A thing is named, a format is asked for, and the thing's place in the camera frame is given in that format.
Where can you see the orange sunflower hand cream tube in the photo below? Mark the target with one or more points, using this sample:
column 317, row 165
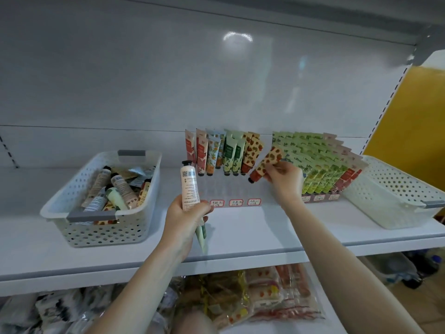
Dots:
column 263, row 163

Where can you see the person's left hand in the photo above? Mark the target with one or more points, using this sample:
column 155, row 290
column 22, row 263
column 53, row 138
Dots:
column 181, row 224

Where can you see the person's right leg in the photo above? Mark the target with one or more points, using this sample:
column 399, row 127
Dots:
column 195, row 323

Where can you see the person's left forearm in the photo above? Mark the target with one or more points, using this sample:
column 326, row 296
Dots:
column 135, row 295

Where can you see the clear divider tray with labels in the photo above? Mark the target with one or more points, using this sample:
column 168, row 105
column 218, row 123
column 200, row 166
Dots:
column 236, row 202

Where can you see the white red-label hand cream tube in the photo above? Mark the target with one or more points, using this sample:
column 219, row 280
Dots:
column 190, row 184

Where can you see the white metal shelf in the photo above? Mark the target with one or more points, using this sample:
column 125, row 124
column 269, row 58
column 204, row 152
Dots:
column 62, row 257

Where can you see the person's right hand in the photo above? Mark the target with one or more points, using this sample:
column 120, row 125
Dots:
column 286, row 183

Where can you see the person's right forearm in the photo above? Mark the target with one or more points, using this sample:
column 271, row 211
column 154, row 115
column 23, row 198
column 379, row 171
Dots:
column 354, row 274

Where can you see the pile of snack packets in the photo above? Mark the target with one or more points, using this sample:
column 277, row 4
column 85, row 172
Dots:
column 257, row 288

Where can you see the white perforated plastic basket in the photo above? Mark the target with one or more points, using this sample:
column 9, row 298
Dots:
column 396, row 198
column 104, row 233

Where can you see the row of hand cream tubes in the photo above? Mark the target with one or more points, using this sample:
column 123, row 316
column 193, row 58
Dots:
column 313, row 160

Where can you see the cluster of green bottles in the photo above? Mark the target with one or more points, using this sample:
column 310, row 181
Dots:
column 434, row 264

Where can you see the pile of pale hand cream tubes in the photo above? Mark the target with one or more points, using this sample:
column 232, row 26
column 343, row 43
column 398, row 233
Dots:
column 118, row 188

